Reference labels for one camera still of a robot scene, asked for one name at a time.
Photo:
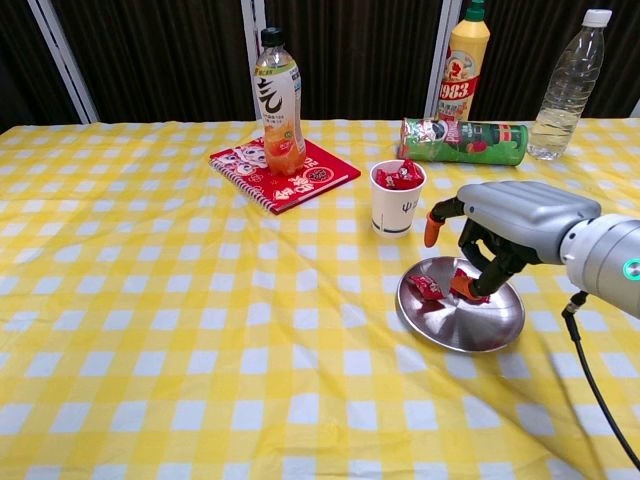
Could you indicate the clear water bottle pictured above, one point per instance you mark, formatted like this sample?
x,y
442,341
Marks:
x,y
565,90

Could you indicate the black curtain panel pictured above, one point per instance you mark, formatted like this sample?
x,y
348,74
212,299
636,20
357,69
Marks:
x,y
525,50
20,60
150,60
350,60

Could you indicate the red spiral notebook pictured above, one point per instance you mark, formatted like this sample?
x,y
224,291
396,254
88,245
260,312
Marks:
x,y
320,177

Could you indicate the yellow white checked tablecloth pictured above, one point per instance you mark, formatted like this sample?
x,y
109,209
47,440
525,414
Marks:
x,y
175,300

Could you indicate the grey partition post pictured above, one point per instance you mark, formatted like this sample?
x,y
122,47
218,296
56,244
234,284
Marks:
x,y
441,55
636,110
64,60
250,75

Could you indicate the round steel plate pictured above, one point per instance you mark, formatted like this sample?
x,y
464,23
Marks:
x,y
465,327

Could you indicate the orange tea drink bottle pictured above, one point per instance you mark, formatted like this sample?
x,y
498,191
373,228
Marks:
x,y
279,100

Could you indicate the green chips can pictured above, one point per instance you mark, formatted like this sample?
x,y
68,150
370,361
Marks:
x,y
465,142

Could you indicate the yellow bottle green cap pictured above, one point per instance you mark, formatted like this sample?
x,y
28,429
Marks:
x,y
467,55

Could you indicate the white paper cup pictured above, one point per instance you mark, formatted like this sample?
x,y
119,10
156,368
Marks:
x,y
395,215

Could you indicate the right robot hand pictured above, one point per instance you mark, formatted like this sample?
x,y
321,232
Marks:
x,y
525,210

